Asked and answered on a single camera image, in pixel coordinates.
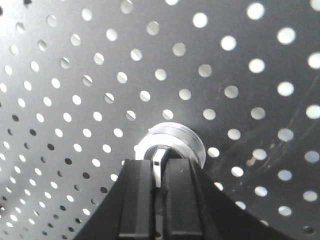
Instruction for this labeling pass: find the black-silver rotary knob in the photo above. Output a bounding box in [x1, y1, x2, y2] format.
[135, 122, 206, 188]

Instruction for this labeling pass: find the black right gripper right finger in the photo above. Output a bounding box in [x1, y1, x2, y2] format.
[164, 158, 203, 238]

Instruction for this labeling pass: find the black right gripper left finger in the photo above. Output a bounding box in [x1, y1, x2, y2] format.
[118, 160, 153, 238]

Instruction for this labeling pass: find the black perforated pegboard panel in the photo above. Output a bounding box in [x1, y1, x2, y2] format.
[0, 0, 320, 240]

